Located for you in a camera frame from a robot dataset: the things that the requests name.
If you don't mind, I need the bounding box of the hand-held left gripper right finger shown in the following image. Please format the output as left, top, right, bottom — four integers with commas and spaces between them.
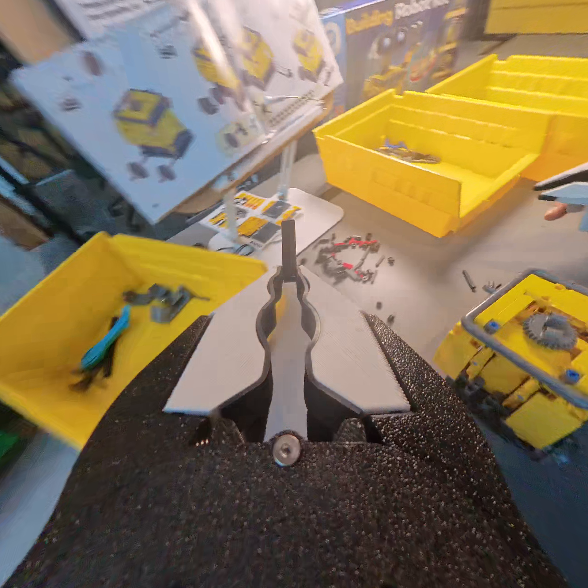
297, 267, 412, 433

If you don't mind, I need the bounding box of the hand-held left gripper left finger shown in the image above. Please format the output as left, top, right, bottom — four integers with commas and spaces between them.
164, 267, 282, 420

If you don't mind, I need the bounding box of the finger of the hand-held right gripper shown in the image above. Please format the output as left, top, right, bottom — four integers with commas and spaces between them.
533, 164, 588, 230

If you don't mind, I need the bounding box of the pile of black brick parts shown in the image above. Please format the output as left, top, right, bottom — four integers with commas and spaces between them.
313, 235, 396, 285

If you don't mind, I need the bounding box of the long dark brick axle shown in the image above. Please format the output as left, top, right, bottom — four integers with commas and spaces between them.
281, 219, 298, 284

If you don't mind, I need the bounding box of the yellow toy brick vehicle model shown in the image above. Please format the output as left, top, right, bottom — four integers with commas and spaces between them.
434, 269, 588, 451

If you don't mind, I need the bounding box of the pile of assorted brick beams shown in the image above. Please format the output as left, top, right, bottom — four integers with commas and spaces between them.
377, 138, 443, 167

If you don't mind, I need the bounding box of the yellow storage bin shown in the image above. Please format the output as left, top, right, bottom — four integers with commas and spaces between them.
315, 89, 552, 238
428, 54, 588, 181
0, 232, 269, 451
484, 0, 588, 36

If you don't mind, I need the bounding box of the building instruction booklet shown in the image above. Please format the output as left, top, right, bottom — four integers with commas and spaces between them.
9, 0, 343, 224

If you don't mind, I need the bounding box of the grey desk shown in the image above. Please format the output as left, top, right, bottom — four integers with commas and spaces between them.
0, 138, 588, 588

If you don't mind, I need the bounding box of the pile of grey brick pieces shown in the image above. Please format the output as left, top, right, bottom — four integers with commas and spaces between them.
122, 283, 210, 324

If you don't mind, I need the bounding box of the teal brick separator tool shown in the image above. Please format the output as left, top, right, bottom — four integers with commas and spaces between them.
78, 306, 132, 373

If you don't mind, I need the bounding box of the yellow printed sticker sheet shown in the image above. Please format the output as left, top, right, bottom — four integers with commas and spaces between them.
207, 191, 302, 245

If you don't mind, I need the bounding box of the green storage bin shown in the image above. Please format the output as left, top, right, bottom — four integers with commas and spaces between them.
0, 428, 21, 462

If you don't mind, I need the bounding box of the printed cardboard toy box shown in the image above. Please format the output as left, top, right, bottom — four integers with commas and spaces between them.
317, 0, 469, 115

